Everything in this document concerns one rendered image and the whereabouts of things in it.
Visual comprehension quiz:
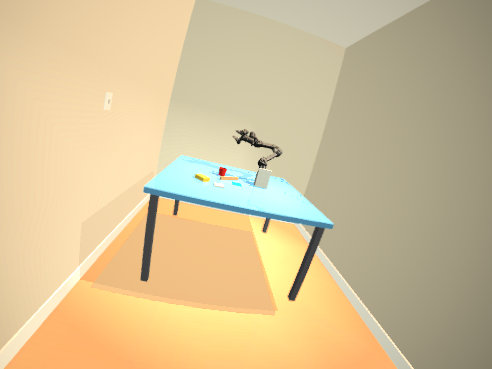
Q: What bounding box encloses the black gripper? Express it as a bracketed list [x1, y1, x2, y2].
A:
[232, 129, 250, 144]

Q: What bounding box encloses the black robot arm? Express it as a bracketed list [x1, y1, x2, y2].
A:
[248, 131, 283, 170]

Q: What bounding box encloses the yellow block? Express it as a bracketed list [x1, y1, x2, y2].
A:
[195, 174, 210, 182]

